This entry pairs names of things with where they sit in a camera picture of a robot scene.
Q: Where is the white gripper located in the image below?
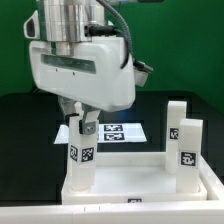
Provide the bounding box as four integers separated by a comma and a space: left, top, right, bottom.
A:
29, 37, 135, 135

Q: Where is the white desk top tray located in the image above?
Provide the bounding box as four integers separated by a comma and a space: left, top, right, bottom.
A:
61, 152, 207, 205

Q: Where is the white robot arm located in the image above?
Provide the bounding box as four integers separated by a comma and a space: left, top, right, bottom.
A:
24, 0, 152, 135

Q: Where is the white marker base sheet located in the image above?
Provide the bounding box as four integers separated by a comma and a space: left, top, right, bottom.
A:
54, 123, 147, 144

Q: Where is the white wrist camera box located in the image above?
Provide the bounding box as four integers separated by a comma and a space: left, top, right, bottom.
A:
133, 60, 153, 87

